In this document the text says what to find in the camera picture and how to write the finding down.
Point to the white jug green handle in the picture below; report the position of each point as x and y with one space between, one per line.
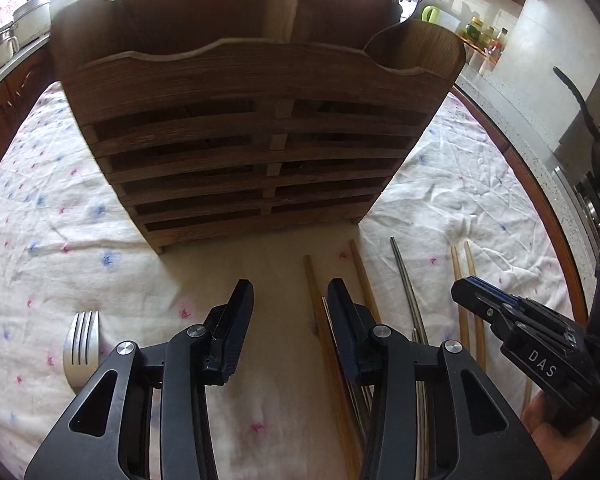
434 15

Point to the gas stove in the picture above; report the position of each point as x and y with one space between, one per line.
578 170

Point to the wooden utensil holder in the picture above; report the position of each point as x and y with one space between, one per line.
214 118

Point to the lower wooden base cabinets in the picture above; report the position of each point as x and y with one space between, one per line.
20 88

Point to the steel chopstick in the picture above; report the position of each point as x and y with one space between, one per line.
419 326

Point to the black pan handle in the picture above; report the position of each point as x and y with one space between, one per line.
587 117

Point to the large white rice cooker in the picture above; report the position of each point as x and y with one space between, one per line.
31 21

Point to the person's right hand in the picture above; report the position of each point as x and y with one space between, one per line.
560 452

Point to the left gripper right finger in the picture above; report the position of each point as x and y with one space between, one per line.
473 431

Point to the floral white tablecloth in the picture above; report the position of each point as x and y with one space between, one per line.
67 245

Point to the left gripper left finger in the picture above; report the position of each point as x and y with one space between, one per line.
105 431

